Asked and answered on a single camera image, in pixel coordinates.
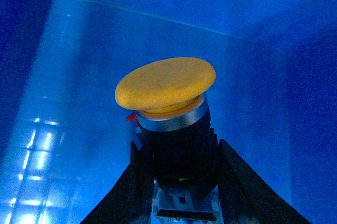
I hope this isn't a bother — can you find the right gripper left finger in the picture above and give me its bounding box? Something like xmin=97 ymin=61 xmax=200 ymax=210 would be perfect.
xmin=81 ymin=142 xmax=154 ymax=224

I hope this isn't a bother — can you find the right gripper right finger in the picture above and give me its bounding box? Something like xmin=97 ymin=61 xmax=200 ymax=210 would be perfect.
xmin=218 ymin=139 xmax=309 ymax=223

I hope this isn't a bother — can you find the yellow button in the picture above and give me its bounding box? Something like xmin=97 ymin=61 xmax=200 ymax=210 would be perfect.
xmin=115 ymin=57 xmax=221 ymax=223

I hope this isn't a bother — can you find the red button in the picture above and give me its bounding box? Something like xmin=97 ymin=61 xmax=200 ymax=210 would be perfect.
xmin=126 ymin=113 xmax=141 ymax=134

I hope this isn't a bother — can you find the blue empty middle bin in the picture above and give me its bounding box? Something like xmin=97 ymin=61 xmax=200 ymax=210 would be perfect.
xmin=1 ymin=0 xmax=336 ymax=223

